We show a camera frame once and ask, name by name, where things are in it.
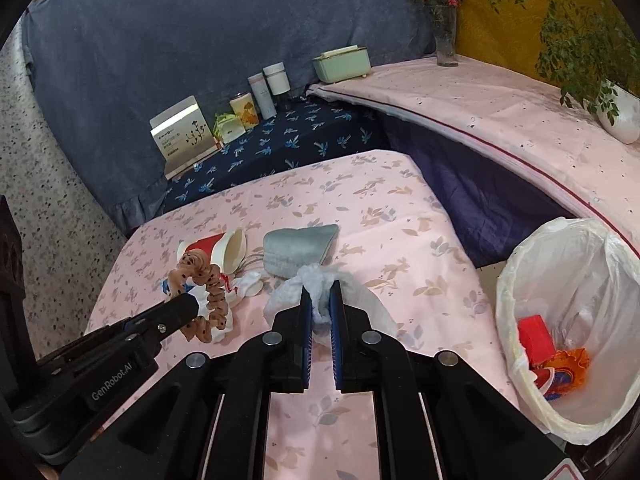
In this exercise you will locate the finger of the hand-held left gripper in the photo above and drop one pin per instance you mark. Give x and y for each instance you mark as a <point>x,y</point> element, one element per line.
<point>145,312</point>
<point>172,317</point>

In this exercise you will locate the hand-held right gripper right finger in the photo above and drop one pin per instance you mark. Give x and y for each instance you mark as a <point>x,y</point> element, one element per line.
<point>336,340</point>

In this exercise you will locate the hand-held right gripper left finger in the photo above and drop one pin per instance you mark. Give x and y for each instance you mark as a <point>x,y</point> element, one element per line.
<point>305,340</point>

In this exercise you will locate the tan spotted scrunchie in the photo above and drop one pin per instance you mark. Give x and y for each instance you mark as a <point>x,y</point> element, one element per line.
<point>215,300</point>

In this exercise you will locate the white tissue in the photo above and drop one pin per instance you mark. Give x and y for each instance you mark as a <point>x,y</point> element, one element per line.
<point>350,290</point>

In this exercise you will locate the waste bin with white liner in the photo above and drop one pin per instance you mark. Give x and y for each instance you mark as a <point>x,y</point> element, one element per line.
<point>550,285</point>

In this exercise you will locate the orange wrapper with blue label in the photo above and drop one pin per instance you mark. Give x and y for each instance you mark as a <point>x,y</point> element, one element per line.
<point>570,365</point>

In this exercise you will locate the small white crumpled paper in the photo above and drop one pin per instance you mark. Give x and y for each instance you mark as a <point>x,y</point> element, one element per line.
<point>247,282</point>

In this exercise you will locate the red and white paper cup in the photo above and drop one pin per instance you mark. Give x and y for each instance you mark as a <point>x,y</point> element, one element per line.
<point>220,250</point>

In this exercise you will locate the grey fabric pouch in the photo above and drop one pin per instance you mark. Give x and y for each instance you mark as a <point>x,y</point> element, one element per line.
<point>295,252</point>

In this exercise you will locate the pink floral cloth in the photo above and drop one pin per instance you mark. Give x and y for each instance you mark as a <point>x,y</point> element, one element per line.
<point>375,210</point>

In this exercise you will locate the white card box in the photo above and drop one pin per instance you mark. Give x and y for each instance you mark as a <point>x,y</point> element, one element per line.
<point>180,132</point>

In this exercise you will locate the green packet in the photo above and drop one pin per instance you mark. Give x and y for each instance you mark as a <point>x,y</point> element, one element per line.
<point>227,127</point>

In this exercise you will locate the navy floral cloth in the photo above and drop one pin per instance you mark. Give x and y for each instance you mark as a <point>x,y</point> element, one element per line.
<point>300,135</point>

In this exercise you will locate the purple cloth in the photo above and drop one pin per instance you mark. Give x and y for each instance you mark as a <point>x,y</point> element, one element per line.
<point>475,185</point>

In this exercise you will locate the yellow printed can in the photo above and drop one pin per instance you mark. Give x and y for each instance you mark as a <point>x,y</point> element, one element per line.
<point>245,110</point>

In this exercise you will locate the tall white bottle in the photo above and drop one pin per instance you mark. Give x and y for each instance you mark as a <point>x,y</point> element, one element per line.
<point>262,95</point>

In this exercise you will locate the white jar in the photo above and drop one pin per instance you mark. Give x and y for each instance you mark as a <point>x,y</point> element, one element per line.
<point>276,79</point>

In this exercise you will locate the green tissue box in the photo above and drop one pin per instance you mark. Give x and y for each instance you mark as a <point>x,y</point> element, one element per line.
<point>342,64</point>

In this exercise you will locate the pink tablecloth with red stripe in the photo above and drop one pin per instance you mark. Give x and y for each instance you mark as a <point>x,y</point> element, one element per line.
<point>500,110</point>

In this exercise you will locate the blue backdrop cloth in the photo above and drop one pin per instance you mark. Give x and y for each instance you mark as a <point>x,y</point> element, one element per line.
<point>200,35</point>

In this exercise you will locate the yellow backdrop cloth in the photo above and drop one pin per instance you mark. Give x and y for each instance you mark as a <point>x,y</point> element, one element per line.
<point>500,35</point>

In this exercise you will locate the white plant pot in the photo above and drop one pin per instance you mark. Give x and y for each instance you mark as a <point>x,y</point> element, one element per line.
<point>617,115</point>

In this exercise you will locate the green leafy plant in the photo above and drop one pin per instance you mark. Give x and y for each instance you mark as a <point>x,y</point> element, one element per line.
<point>575,35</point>

